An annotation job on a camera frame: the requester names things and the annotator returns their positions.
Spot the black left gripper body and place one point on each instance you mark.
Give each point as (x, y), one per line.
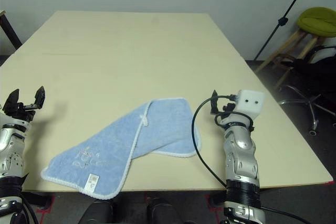
(22, 111)

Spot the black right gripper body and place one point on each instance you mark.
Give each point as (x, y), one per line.
(229, 108)

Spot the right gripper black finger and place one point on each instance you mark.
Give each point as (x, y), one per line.
(214, 103)

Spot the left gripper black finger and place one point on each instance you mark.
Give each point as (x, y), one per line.
(39, 98)
(11, 100)

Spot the blue terry towel white trim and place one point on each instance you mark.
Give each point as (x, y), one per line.
(118, 142)

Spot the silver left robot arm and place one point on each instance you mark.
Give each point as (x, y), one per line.
(10, 153)

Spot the black office chair chrome base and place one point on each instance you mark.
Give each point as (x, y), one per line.
(307, 64)

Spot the black tripod stand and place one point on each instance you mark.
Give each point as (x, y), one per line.
(283, 21)

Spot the robot right black foot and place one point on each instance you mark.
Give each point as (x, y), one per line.
(165, 212)

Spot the robot black foot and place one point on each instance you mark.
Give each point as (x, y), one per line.
(97, 213)
(165, 212)

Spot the green cushion wooden stool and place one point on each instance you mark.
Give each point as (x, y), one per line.
(317, 20)

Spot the robot left black foot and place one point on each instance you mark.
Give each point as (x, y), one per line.
(97, 213)

